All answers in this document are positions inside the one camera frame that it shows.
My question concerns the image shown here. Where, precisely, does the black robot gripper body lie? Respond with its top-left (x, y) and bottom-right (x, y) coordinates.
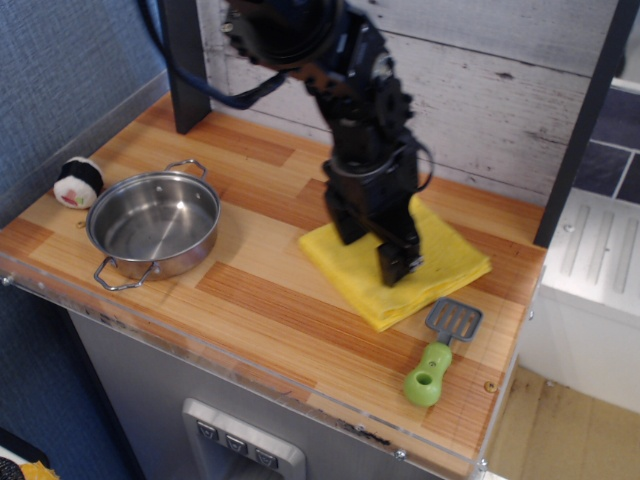
top-left (323, 145), bottom-right (420, 246)

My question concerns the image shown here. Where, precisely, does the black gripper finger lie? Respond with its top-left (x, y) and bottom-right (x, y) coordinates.
top-left (325, 197), bottom-right (370, 245)
top-left (377, 238), bottom-right (424, 287)

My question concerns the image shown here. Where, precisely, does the yellow cloth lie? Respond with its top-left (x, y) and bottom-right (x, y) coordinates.
top-left (299, 197), bottom-right (491, 332)

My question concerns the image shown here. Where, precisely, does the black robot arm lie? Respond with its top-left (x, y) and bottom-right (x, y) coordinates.
top-left (226, 1), bottom-right (426, 286)

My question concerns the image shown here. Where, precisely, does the stainless steel pot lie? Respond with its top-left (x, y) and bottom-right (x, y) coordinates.
top-left (86, 159), bottom-right (222, 291)

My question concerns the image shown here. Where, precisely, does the white toy sink unit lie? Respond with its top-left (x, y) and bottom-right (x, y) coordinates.
top-left (519, 189), bottom-right (639, 412)

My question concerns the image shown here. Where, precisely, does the silver toy fridge dispenser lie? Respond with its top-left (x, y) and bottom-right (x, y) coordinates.
top-left (182, 398), bottom-right (307, 479)

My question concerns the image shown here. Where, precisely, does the clear acrylic front guard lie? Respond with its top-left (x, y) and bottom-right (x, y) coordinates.
top-left (1, 242), bottom-right (545, 479)

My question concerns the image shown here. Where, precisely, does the plush sushi roll toy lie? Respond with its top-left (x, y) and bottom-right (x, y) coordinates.
top-left (53, 156), bottom-right (104, 210)

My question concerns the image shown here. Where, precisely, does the yellow object bottom left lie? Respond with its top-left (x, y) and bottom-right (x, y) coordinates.
top-left (19, 462), bottom-right (60, 480)

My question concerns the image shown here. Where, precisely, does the grey spatula green handle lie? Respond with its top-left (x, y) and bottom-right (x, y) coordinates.
top-left (403, 297), bottom-right (484, 408)

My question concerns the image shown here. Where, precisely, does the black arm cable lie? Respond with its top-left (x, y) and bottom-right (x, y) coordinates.
top-left (134, 0), bottom-right (289, 111)

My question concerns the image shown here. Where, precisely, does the dark right frame post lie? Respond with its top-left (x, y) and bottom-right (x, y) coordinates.
top-left (534, 0), bottom-right (639, 248)

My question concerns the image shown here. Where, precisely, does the dark frame post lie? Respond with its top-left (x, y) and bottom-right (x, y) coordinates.
top-left (534, 0), bottom-right (639, 248)
top-left (157, 0), bottom-right (211, 134)

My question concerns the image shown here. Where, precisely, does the dark left frame post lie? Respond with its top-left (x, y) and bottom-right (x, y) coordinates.
top-left (157, 0), bottom-right (211, 134)

